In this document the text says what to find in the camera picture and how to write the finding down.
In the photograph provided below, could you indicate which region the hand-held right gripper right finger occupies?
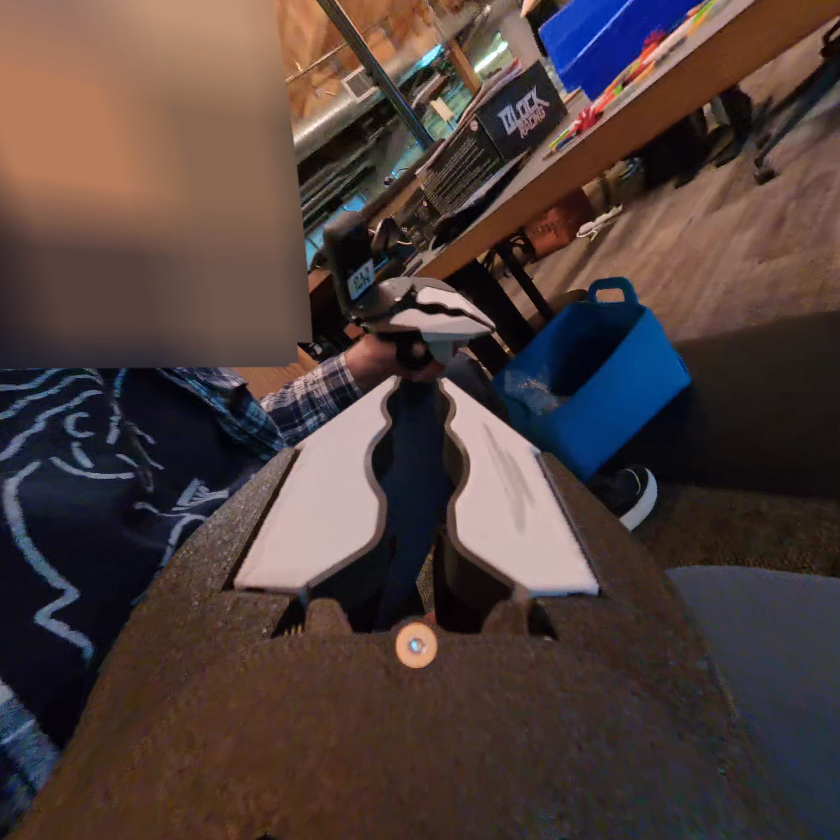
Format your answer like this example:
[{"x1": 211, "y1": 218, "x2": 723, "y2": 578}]
[{"x1": 437, "y1": 378, "x2": 601, "y2": 619}]

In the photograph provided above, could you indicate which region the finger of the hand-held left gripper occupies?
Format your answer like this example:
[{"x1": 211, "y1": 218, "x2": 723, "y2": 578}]
[
  {"x1": 413, "y1": 283, "x2": 497, "y2": 333},
  {"x1": 377, "y1": 306, "x2": 490, "y2": 342}
]

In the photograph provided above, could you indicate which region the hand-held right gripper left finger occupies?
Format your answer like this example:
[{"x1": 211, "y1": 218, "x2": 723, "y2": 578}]
[{"x1": 233, "y1": 375, "x2": 401, "y2": 606}]

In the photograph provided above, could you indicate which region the person's left hand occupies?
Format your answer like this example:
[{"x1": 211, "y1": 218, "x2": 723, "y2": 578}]
[{"x1": 344, "y1": 331, "x2": 450, "y2": 388}]

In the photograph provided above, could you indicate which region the black table leg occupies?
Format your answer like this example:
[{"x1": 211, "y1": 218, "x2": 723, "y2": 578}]
[{"x1": 479, "y1": 238, "x2": 559, "y2": 324}]

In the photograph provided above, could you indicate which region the black shoe with white sole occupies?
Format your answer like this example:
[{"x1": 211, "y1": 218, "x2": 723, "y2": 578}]
[{"x1": 591, "y1": 466, "x2": 658, "y2": 531}]

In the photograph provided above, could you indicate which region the clear plastic bag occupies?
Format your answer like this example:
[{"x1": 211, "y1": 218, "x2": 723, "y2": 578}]
[{"x1": 508, "y1": 371, "x2": 568, "y2": 414}]

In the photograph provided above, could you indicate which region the brown cardboard box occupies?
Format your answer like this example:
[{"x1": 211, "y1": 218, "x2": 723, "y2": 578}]
[{"x1": 525, "y1": 190, "x2": 598, "y2": 263}]

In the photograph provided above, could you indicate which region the blue tote bin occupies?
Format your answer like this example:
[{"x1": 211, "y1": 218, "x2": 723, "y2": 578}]
[{"x1": 492, "y1": 277, "x2": 691, "y2": 483}]

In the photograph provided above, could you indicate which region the white power strip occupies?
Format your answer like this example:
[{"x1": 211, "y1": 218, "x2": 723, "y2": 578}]
[{"x1": 576, "y1": 205, "x2": 623, "y2": 238}]

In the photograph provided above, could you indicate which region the black metal pole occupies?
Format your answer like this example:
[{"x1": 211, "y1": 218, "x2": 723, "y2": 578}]
[{"x1": 318, "y1": 0, "x2": 437, "y2": 152}]

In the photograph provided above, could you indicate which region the black box with white print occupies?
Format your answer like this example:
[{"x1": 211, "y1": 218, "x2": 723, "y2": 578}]
[{"x1": 416, "y1": 60, "x2": 569, "y2": 219}]

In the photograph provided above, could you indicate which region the dark printed shirt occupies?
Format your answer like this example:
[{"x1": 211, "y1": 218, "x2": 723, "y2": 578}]
[{"x1": 0, "y1": 367, "x2": 296, "y2": 749}]

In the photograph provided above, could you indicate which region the grey chair seat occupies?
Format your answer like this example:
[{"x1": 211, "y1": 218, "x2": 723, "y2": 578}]
[{"x1": 666, "y1": 566, "x2": 840, "y2": 840}]

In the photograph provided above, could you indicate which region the blue bin with toy pieces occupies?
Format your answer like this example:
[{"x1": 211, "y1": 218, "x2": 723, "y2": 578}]
[{"x1": 538, "y1": 0, "x2": 723, "y2": 93}]

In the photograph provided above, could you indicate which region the black office chair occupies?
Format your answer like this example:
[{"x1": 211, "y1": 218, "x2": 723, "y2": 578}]
[{"x1": 715, "y1": 39, "x2": 840, "y2": 185}]

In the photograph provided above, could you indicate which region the silver air duct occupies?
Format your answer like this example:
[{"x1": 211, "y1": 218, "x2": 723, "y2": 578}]
[{"x1": 292, "y1": 85, "x2": 395, "y2": 165}]

